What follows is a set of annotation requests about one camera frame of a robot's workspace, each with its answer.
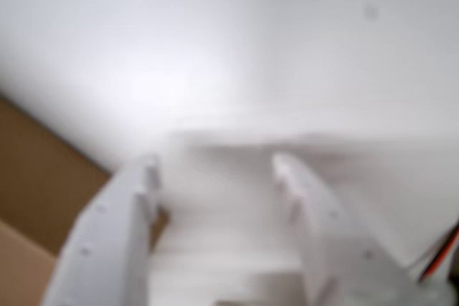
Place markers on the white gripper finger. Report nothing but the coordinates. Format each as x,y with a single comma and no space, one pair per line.
322,220
107,234

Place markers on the brown cardboard box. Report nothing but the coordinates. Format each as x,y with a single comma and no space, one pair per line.
36,177

